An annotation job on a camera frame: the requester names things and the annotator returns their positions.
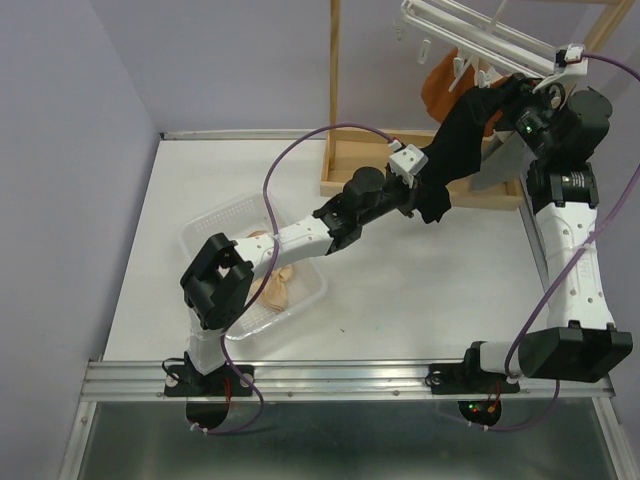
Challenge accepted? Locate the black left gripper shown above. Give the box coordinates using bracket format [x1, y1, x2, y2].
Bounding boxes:
[358, 166, 432, 227]

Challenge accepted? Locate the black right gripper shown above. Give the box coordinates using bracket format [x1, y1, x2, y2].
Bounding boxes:
[467, 72, 564, 161]

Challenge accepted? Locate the black underwear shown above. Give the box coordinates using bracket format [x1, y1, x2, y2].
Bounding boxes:
[415, 81, 517, 224]

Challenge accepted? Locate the beige striped underwear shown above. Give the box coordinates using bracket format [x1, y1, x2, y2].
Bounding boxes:
[244, 228, 297, 314]

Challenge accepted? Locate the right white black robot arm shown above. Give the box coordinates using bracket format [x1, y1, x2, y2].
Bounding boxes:
[456, 80, 633, 390]

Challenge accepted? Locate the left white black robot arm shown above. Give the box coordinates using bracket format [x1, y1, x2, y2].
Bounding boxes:
[180, 167, 421, 394]

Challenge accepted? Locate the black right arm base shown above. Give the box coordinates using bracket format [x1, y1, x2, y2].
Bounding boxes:
[425, 362, 520, 395]

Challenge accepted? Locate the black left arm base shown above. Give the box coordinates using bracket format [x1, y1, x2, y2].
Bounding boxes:
[162, 358, 253, 399]

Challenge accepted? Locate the grey underwear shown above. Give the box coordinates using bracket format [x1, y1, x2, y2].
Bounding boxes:
[470, 131, 530, 192]

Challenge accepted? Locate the white plastic clip hanger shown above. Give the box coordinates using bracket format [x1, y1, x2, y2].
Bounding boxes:
[400, 1, 571, 92]

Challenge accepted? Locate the orange underwear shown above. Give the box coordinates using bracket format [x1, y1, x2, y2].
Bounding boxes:
[421, 48, 491, 123]

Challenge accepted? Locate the clear plastic basket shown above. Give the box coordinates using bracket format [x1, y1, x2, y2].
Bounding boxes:
[178, 193, 329, 343]

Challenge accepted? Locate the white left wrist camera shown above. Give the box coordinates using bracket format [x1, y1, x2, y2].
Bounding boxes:
[388, 139, 428, 186]

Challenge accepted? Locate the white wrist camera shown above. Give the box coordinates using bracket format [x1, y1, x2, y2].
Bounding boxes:
[533, 44, 588, 92]
[388, 139, 428, 186]

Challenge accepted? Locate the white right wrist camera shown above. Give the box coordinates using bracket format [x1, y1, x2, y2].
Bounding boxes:
[533, 44, 588, 92]

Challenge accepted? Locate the wooden hanger stand frame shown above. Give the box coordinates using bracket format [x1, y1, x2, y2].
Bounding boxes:
[320, 1, 632, 210]

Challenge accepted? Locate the aluminium mounting rail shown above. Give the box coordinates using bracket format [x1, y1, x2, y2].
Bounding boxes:
[79, 355, 616, 402]

